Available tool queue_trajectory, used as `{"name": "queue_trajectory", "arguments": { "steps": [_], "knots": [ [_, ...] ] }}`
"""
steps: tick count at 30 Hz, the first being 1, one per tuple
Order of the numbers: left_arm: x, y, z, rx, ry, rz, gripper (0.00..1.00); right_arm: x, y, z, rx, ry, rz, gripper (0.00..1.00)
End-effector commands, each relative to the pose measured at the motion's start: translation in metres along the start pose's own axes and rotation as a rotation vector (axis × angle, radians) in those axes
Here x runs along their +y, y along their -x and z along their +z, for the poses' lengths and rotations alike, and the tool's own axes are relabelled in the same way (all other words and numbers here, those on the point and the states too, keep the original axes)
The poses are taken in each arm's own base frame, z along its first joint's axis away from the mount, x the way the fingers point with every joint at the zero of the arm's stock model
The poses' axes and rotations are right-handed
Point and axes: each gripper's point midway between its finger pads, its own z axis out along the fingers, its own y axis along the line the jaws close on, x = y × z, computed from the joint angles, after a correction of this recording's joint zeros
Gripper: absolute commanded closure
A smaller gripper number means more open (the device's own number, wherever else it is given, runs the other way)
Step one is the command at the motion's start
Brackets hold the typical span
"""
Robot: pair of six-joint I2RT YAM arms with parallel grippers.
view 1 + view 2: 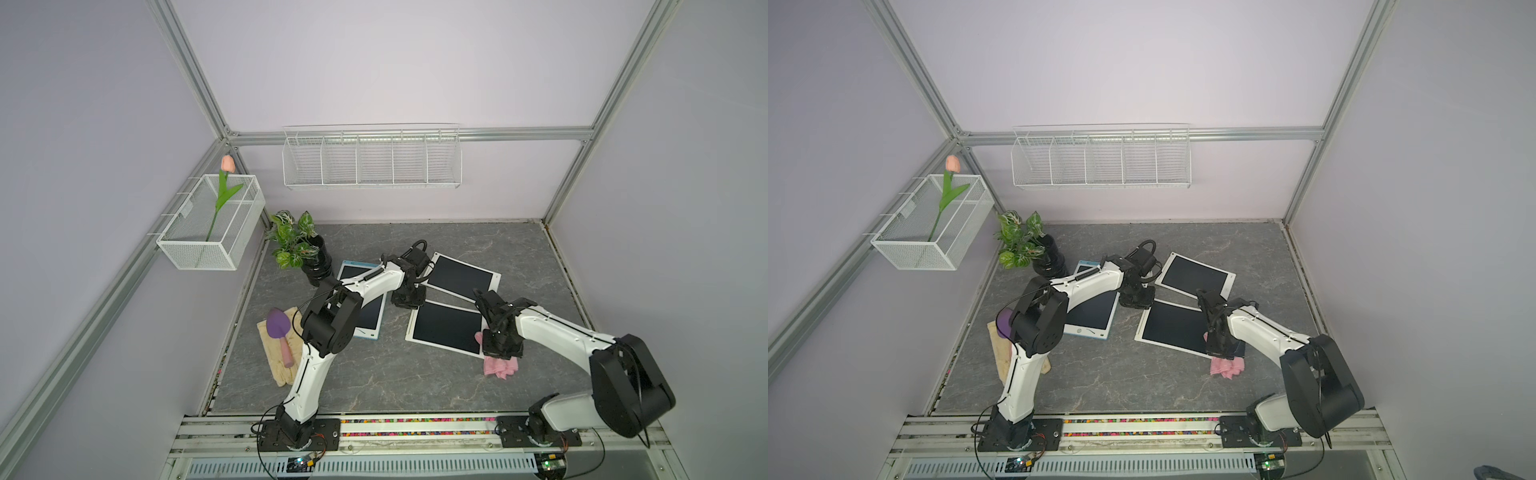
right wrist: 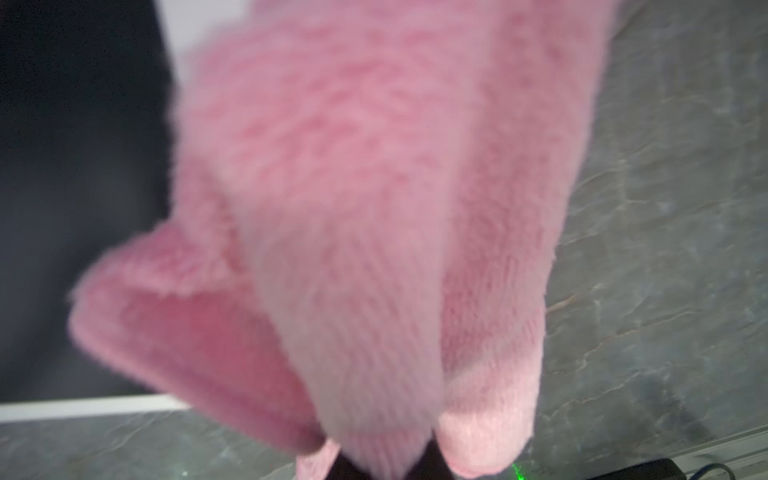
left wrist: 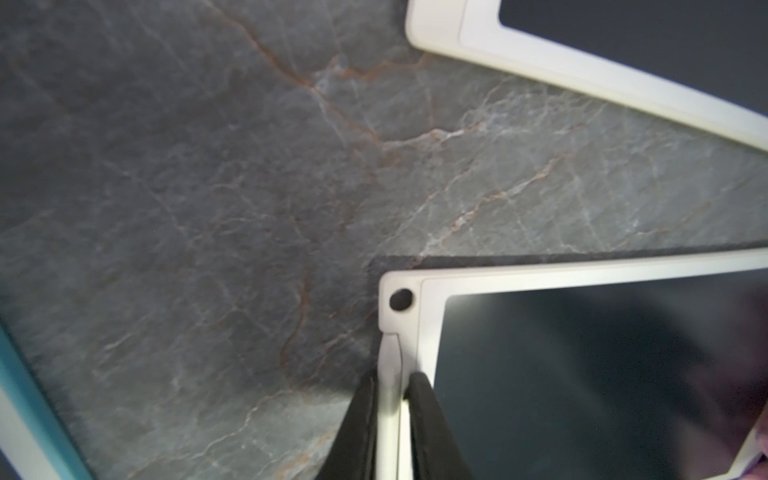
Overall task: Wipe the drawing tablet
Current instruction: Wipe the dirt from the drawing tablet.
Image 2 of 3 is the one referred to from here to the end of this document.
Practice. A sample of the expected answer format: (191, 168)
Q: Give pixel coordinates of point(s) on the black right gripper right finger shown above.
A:
(431, 466)

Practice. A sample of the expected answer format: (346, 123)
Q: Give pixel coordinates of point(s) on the pink microfiber cloth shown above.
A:
(367, 197)

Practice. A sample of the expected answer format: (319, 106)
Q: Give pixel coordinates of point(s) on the black controller box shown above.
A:
(660, 469)

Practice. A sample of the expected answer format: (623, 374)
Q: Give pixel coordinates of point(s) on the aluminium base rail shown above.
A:
(744, 453)

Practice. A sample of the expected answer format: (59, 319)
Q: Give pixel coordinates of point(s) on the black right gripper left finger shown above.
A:
(344, 469)

